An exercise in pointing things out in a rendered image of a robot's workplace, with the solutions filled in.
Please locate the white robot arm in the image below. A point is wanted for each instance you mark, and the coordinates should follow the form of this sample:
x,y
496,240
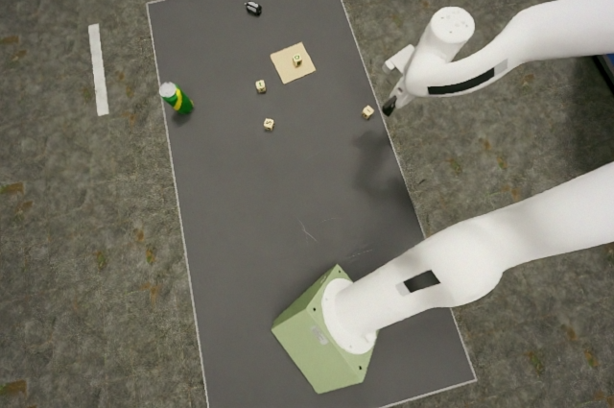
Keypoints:
x,y
464,262

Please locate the beige square mat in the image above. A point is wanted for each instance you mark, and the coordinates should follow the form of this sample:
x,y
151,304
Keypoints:
x,y
285,66

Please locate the green drink can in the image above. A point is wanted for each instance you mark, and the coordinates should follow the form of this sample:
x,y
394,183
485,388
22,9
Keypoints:
x,y
175,97

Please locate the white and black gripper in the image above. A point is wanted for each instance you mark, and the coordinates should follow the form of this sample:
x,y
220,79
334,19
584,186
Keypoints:
x,y
399,97

